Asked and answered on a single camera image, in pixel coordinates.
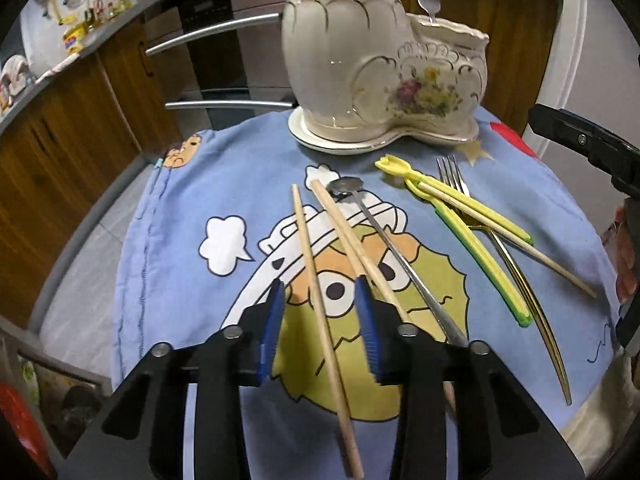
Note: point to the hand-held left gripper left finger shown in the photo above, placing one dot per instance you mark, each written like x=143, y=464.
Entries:
x=270, y=325

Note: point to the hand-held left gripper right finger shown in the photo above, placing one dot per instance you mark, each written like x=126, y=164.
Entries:
x=367, y=330

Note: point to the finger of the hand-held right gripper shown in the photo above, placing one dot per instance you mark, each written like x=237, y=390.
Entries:
x=575, y=135

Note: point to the wooden chopstick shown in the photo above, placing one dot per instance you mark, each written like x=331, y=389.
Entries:
x=340, y=225
x=550, y=266
x=312, y=280

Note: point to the long silver spoon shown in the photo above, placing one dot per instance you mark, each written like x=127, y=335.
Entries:
x=402, y=260

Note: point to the yellow green training chopsticks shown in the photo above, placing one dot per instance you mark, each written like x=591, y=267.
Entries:
x=482, y=260

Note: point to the cream floral ceramic utensil holder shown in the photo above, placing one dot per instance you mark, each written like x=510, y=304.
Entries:
x=340, y=60

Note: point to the person's right hand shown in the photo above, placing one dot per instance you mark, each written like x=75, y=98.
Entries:
x=627, y=260

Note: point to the blue cartoon printed cloth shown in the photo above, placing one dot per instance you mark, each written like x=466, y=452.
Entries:
x=175, y=310

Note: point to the wooden cabinet door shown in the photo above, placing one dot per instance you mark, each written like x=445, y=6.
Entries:
x=510, y=60

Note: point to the white door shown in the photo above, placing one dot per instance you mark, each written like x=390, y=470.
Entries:
x=590, y=35

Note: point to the black built-in oven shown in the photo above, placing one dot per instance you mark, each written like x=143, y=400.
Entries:
x=215, y=70

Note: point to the red plastic bag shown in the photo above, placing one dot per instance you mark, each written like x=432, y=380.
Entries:
x=17, y=425

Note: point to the long wooden base cabinet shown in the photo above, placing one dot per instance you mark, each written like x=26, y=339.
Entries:
x=75, y=135

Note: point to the grey kitchen countertop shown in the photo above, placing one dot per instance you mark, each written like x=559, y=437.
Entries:
x=125, y=16

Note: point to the yellow seasoning packet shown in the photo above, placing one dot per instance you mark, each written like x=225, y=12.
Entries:
x=74, y=40

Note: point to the row of seasoning bottles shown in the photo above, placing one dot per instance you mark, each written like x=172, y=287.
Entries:
x=107, y=10

